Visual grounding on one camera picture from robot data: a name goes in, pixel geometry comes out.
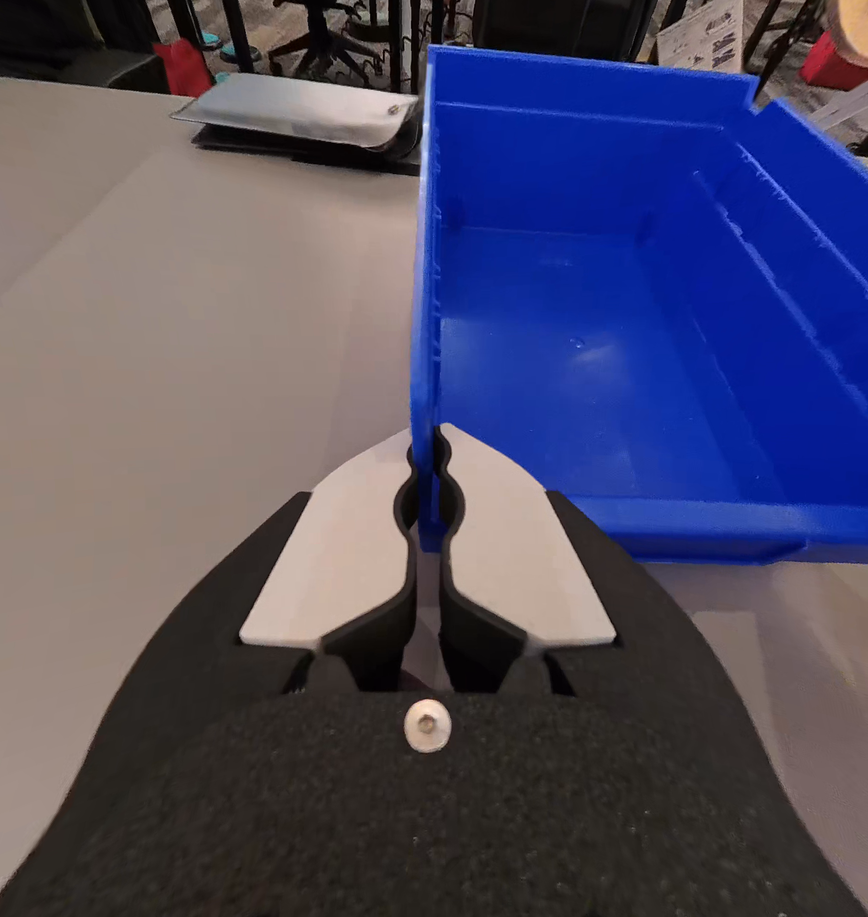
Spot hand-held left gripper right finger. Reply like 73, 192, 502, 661
434, 423, 617, 654

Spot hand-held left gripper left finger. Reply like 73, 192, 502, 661
239, 428, 419, 653

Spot blue plastic bin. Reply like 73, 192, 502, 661
408, 44, 868, 567

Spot grey flat object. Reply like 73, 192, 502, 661
170, 72, 424, 176

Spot black swivel office chair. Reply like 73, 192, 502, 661
268, 0, 386, 81

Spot printed paper on black stand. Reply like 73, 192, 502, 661
656, 0, 744, 74

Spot wooden sign board on stand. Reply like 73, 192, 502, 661
810, 0, 868, 133

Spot black metal desk frame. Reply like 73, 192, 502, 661
165, 0, 449, 90

